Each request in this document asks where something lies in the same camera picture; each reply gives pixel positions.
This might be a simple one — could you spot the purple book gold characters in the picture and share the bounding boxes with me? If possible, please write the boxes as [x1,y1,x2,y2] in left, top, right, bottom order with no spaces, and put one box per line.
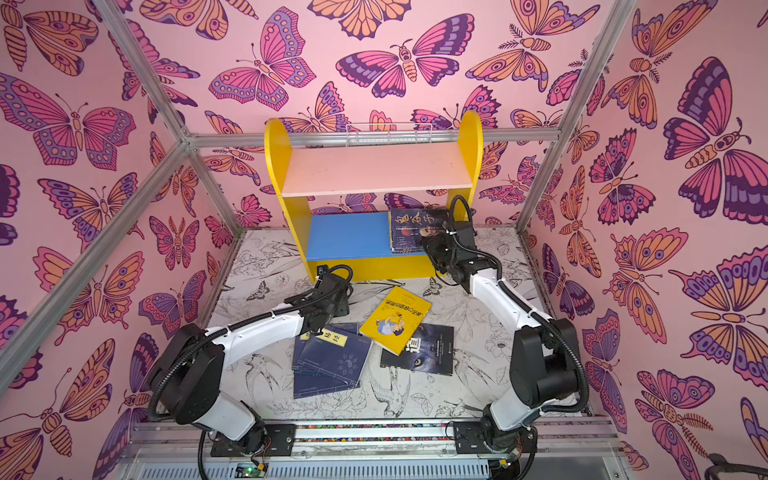
[388,208,448,254]

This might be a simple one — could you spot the yellow cartoon book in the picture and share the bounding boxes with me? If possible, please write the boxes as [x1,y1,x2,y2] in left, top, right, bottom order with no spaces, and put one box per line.
[359,287,432,355]

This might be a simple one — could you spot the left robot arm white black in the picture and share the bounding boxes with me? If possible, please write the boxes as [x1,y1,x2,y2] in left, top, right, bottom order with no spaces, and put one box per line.
[144,265,353,455]

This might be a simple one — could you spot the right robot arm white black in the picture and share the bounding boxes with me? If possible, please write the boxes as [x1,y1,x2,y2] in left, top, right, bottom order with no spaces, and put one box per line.
[422,195,589,452]

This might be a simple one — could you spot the navy book yellow label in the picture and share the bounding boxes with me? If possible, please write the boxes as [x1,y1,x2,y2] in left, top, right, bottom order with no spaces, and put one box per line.
[294,327,372,387]

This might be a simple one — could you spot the navy book underneath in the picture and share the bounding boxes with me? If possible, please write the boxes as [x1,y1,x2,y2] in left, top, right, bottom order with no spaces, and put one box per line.
[292,333,359,399]

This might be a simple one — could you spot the yellow pink blue bookshelf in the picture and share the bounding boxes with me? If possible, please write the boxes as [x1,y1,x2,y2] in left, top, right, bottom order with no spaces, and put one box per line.
[263,112,484,281]

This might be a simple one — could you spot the black wolf eye book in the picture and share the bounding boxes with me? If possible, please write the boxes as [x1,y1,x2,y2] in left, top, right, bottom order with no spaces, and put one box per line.
[380,323,454,376]

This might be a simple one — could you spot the small green circuit board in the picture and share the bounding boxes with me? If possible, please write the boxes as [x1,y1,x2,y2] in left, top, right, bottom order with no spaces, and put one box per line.
[234,463,268,479]

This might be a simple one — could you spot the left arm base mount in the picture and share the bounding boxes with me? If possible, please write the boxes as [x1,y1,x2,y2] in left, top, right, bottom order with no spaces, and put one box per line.
[210,424,297,458]

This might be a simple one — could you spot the white slotted cable duct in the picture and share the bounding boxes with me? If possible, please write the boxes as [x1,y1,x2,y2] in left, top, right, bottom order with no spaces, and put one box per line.
[137,459,493,480]

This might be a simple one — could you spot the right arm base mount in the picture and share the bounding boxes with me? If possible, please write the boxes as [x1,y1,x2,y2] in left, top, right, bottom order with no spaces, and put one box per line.
[446,419,537,456]

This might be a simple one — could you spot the aluminium front rail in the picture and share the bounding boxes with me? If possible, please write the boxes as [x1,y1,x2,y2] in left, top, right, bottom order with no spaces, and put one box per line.
[125,416,619,462]

